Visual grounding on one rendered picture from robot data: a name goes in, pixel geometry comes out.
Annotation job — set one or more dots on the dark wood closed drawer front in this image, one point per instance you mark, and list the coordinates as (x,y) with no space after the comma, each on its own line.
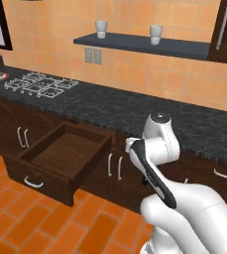
(217,182)

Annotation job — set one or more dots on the white cup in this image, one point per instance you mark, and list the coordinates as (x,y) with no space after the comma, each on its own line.
(156,34)
(101,29)

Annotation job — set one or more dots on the dark wood cupboard door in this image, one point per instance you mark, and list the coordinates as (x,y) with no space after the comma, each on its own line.
(2,125)
(130,185)
(39,127)
(98,178)

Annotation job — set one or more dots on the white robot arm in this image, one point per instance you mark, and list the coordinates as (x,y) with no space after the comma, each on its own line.
(197,218)

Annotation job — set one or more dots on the grey wall socket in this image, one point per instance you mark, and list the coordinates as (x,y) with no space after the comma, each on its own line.
(89,55)
(97,56)

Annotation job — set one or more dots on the hob with white grates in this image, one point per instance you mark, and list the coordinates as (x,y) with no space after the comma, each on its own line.
(40,84)

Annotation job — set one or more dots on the dark blue wall shelf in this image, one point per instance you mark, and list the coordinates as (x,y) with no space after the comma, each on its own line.
(141,44)

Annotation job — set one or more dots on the dark wood open drawer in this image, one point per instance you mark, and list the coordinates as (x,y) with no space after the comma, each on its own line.
(62,155)

